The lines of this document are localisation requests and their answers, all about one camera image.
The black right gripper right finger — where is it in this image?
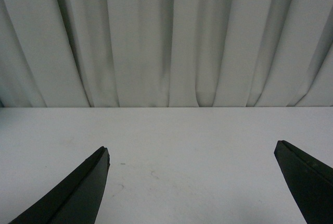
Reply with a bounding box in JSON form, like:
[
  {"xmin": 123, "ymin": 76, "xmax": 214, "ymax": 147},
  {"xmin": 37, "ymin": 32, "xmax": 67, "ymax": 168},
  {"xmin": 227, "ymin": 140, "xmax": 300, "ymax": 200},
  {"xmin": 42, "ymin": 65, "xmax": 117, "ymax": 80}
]
[{"xmin": 274, "ymin": 140, "xmax": 332, "ymax": 223}]

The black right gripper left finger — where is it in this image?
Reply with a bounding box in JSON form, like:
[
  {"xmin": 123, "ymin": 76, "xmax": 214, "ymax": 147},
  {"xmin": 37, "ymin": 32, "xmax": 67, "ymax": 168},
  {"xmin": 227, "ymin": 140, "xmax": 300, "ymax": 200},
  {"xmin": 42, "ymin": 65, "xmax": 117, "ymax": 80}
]
[{"xmin": 11, "ymin": 146, "xmax": 110, "ymax": 223}]

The grey pleated curtain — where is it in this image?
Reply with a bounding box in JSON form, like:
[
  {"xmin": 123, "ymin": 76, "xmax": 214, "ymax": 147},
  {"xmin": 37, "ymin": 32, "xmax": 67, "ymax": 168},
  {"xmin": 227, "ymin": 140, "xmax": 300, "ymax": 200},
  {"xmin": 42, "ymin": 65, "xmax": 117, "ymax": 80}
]
[{"xmin": 1, "ymin": 0, "xmax": 332, "ymax": 107}]

